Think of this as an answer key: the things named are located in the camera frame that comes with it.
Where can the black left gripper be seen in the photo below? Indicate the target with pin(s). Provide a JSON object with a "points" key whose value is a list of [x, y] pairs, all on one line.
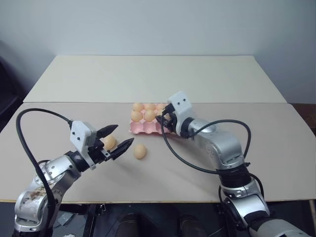
{"points": [[98, 155]]}

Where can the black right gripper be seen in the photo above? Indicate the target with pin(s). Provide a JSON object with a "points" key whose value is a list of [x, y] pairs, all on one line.
{"points": [[174, 126]]}

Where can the beige egg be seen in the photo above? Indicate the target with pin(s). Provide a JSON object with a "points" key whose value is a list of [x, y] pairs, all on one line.
{"points": [[136, 115], [149, 115], [168, 116], [137, 106], [110, 142], [149, 106], [140, 151], [160, 106]]}

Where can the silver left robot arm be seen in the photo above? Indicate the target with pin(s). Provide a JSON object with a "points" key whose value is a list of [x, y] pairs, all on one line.
{"points": [[56, 168]]}

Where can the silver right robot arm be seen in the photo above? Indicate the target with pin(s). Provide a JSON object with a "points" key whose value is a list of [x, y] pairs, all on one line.
{"points": [[222, 145]]}

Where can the pink egg carton tray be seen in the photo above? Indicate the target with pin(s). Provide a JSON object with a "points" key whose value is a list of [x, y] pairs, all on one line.
{"points": [[146, 128]]}

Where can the dark rounded shape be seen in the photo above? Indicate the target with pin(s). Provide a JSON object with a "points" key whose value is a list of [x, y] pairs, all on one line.
{"points": [[192, 227], [137, 224]]}

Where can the grey flat scrap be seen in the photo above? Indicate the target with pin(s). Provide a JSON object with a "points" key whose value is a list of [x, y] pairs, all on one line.
{"points": [[65, 218]]}

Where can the wooden table leg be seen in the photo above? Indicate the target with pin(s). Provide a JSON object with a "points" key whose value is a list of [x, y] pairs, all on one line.
{"points": [[312, 218]]}

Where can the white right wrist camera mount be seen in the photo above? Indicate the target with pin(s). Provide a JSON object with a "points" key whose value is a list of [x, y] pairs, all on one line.
{"points": [[181, 106]]}

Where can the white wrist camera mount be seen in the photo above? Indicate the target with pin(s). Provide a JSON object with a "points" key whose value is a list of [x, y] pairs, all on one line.
{"points": [[181, 106], [80, 134]]}

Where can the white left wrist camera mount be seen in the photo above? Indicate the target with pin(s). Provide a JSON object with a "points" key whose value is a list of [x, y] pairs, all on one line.
{"points": [[80, 134]]}

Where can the black metal table frame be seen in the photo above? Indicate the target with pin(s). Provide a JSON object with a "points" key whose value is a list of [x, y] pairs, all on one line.
{"points": [[95, 217]]}

